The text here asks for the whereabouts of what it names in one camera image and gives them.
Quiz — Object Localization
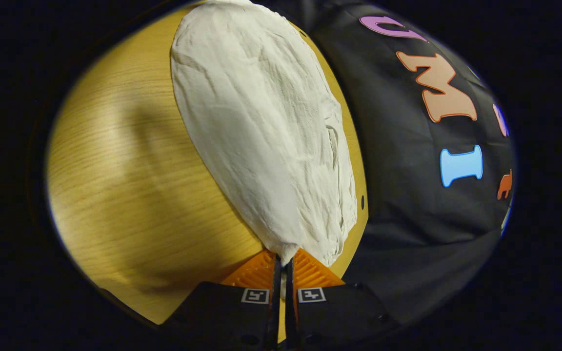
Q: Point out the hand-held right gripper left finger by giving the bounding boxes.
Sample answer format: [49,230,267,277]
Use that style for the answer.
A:
[161,249,282,351]

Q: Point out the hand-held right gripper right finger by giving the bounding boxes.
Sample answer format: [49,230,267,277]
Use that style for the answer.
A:
[285,248,401,351]

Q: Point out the white jeans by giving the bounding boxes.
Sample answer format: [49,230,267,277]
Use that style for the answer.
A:
[170,0,359,268]

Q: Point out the black backdrop cloth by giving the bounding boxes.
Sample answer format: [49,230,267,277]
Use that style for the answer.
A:
[261,0,516,325]

